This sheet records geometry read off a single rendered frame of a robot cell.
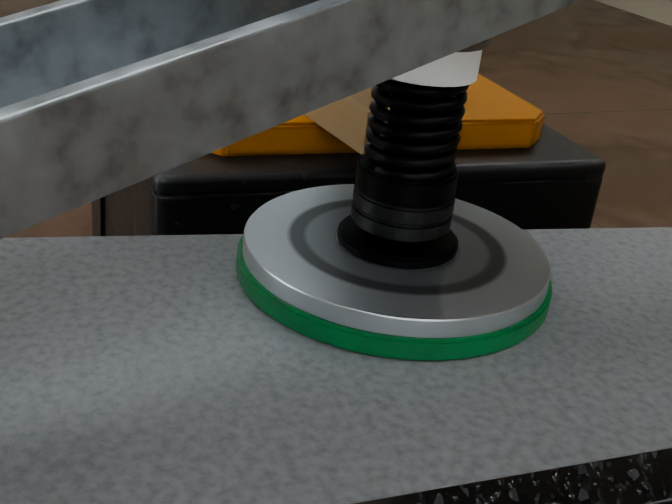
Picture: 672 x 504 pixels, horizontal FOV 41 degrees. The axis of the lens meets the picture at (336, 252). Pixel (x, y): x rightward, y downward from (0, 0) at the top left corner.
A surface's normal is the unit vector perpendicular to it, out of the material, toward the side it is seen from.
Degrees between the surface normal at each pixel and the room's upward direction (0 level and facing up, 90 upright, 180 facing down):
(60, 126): 90
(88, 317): 0
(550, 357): 0
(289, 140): 90
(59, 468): 0
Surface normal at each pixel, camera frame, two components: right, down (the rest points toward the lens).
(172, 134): 0.61, 0.40
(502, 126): 0.35, 0.44
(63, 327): 0.11, -0.89
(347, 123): -0.87, 0.13
